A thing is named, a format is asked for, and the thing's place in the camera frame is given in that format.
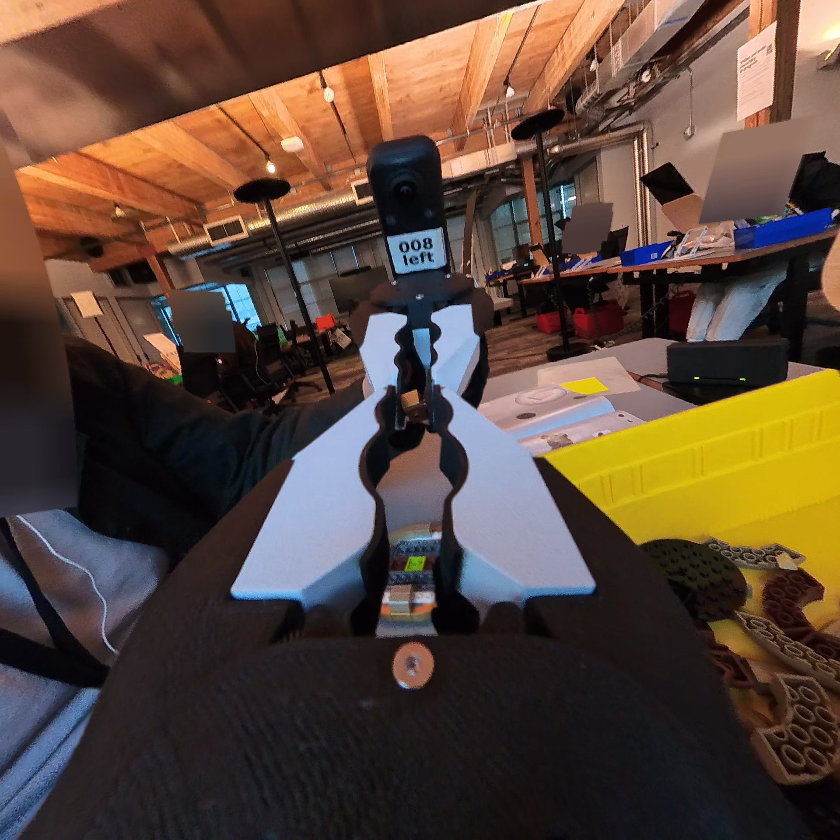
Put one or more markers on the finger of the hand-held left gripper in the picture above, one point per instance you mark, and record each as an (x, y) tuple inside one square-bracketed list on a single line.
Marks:
[(459, 341), (380, 348)]

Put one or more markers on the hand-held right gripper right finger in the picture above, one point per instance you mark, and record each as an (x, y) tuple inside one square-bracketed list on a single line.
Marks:
[(518, 525)]

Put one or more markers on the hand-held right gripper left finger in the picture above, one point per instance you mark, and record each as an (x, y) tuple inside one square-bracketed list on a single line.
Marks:
[(308, 525)]

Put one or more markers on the small tan toy brick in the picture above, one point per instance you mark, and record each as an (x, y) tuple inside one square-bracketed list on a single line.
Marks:
[(411, 397)]

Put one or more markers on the round toy brick assembly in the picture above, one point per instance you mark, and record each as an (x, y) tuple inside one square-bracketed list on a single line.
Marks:
[(410, 564)]

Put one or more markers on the yellow plastic bin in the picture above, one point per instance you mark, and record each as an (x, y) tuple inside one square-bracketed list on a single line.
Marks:
[(689, 459)]

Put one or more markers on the person's left forearm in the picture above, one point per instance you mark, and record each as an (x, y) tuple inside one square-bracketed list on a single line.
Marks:
[(197, 426)]

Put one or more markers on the white instruction booklet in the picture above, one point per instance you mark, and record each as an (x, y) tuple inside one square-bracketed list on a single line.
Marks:
[(564, 420)]

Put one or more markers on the yellow sticky note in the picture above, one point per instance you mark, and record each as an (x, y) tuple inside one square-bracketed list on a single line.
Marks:
[(584, 386)]

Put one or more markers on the red plastic bin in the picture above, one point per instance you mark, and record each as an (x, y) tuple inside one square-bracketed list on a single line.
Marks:
[(597, 321)]

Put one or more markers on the black pole stand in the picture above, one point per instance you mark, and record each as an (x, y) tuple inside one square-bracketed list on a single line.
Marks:
[(262, 190), (538, 124)]

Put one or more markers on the white paper sheet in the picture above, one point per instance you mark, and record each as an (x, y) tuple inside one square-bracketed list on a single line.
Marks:
[(617, 374)]

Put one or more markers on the black round toy plate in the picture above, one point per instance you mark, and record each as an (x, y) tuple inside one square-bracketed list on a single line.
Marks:
[(695, 577)]

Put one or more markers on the person's torso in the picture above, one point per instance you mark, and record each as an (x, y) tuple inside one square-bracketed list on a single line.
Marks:
[(131, 577)]

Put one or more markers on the blue plastic bin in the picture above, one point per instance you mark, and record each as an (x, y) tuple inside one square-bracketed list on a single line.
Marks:
[(646, 254), (787, 229)]

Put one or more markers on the open cardboard box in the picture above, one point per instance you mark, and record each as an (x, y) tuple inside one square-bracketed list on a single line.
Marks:
[(682, 210)]

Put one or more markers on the black charger box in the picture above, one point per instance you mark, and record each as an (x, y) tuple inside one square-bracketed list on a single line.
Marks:
[(722, 361)]

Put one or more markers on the wooden work table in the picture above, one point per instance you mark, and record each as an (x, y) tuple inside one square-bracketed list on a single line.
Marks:
[(722, 257)]

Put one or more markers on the pile of brown toy bricks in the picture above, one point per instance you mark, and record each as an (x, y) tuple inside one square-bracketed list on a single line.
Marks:
[(794, 735)]

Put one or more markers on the white paper wall notice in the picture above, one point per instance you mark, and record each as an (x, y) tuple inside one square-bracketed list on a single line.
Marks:
[(758, 72)]

